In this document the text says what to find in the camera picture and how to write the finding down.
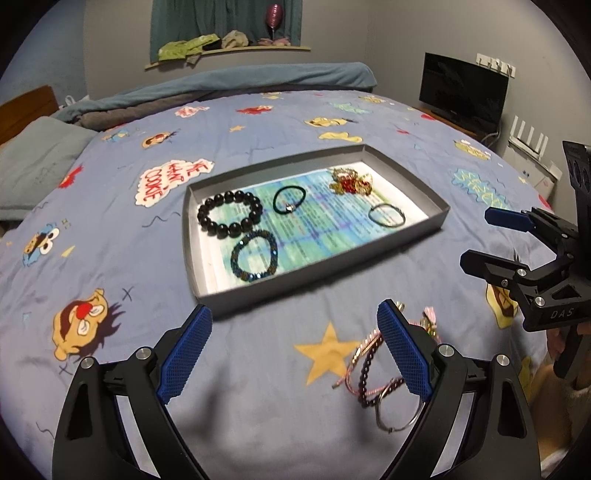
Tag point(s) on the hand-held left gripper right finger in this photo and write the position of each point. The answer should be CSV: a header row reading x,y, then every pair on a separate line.
x,y
404,353

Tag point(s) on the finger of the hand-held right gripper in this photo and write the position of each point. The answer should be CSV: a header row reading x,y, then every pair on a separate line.
x,y
489,267
505,219

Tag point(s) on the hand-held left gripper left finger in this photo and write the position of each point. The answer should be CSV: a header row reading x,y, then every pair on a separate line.
x,y
184,355

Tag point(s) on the silver bangle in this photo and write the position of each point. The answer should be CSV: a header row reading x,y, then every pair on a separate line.
x,y
397,430

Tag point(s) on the grey cardboard tray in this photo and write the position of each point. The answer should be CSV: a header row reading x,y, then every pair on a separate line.
x,y
323,272

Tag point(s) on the person's right forearm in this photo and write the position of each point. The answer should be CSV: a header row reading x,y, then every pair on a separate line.
x,y
568,415

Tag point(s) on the person's right hand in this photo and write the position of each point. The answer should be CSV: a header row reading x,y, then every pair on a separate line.
x,y
556,346

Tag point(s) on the white cabinet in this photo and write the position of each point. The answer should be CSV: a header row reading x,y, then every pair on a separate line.
x,y
531,170

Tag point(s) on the white router with antennas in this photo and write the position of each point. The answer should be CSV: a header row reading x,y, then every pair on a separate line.
x,y
526,143

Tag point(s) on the blue cartoon printed bedsheet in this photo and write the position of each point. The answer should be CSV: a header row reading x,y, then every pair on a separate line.
x,y
138,277

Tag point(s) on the wooden monitor stand table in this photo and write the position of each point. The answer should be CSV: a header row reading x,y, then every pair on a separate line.
x,y
443,121

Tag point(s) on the black monitor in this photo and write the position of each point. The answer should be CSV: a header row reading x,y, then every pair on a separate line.
x,y
461,92

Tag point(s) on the blue green printed paper sheet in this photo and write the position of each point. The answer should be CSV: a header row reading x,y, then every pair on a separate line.
x,y
314,230

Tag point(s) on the grey pillow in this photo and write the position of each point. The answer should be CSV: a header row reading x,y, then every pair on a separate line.
x,y
41,161

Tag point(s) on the teal duvet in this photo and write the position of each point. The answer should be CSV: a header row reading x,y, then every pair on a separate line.
x,y
231,81

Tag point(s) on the pink small ornament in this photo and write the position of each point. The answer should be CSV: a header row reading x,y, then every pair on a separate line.
x,y
277,41

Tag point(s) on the wooden headboard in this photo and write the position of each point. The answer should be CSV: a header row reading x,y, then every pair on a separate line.
x,y
27,104

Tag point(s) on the wooden window shelf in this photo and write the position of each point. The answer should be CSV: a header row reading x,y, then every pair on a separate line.
x,y
258,49

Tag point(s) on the beige plush toy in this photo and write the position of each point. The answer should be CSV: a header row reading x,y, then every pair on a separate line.
x,y
235,39

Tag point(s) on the teal curtain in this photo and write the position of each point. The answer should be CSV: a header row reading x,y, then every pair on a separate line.
x,y
184,18

